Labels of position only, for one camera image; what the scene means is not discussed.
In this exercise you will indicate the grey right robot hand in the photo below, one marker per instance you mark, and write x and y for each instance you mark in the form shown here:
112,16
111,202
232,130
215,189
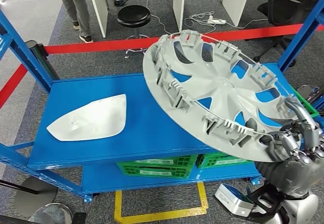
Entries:
291,175

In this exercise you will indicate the silver plastic wheel cover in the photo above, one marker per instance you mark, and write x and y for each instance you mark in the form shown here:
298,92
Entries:
215,91

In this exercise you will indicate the blue metal shelf rack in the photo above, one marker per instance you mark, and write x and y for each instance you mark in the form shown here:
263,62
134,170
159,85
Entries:
151,115

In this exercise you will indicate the white curved panel part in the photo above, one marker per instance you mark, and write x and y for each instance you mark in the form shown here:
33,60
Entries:
96,118

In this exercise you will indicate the yellow floor tape outline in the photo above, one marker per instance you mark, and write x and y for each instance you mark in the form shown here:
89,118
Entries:
202,195

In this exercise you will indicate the red barrier belt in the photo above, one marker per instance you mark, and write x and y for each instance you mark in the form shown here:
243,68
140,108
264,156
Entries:
12,84
253,33

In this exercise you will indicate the black office chair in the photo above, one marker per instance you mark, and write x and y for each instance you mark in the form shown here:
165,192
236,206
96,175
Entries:
285,11

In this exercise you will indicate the white office desk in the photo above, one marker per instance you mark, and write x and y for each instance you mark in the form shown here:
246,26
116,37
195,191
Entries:
97,4
235,1

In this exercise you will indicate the black round stool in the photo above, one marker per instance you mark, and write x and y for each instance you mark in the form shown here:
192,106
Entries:
134,16

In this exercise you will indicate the black robot foot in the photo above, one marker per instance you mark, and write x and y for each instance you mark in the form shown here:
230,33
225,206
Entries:
78,218

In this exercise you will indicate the person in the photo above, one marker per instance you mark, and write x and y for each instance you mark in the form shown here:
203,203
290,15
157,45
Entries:
75,1

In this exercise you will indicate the black stanchion with dark base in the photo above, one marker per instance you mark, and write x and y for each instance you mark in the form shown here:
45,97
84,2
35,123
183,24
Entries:
38,195

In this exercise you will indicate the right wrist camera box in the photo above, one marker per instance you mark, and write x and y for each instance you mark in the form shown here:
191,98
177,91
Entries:
233,200

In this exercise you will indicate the black belt stanchion post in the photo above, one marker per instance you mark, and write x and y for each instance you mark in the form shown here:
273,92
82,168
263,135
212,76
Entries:
43,59

